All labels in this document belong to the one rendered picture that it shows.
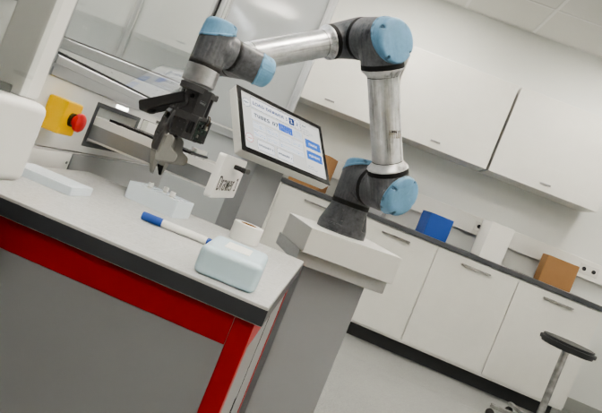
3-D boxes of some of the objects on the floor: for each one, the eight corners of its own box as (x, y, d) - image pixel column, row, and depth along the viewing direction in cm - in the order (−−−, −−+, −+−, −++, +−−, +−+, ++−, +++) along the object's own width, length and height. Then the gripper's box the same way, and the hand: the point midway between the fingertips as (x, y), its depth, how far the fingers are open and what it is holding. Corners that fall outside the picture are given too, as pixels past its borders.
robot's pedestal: (272, 469, 202) (357, 260, 201) (292, 529, 173) (391, 283, 172) (188, 447, 195) (276, 229, 194) (193, 504, 166) (297, 248, 165)
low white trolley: (186, 553, 145) (305, 261, 144) (64, 814, 84) (269, 307, 83) (-25, 453, 150) (88, 171, 149) (-289, 632, 89) (-99, 151, 88)
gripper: (206, 87, 126) (167, 182, 126) (225, 99, 137) (190, 186, 137) (171, 74, 128) (134, 167, 129) (193, 87, 139) (159, 173, 139)
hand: (155, 167), depth 134 cm, fingers open, 3 cm apart
